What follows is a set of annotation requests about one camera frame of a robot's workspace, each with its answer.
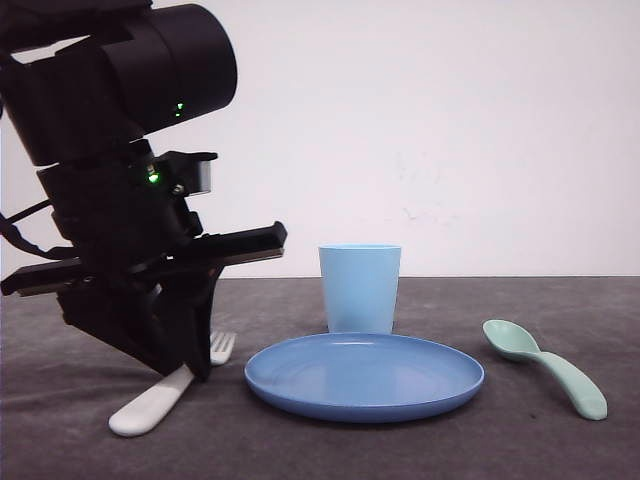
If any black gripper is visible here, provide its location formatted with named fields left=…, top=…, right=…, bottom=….
left=1, top=140, right=287, bottom=381

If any white plastic fork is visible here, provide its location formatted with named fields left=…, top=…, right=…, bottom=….
left=108, top=331, right=236, bottom=437

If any light blue plastic cup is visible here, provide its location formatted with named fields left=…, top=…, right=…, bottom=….
left=319, top=244, right=401, bottom=334

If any mint green plastic spoon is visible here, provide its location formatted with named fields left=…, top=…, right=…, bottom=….
left=482, top=319, right=608, bottom=421

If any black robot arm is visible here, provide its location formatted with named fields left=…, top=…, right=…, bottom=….
left=1, top=1, right=287, bottom=379

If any blue plastic plate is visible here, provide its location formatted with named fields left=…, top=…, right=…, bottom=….
left=244, top=333, right=485, bottom=423

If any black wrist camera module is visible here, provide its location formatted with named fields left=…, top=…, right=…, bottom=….
left=156, top=151, right=218, bottom=197

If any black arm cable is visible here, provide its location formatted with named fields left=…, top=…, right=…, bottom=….
left=0, top=198, right=76, bottom=262

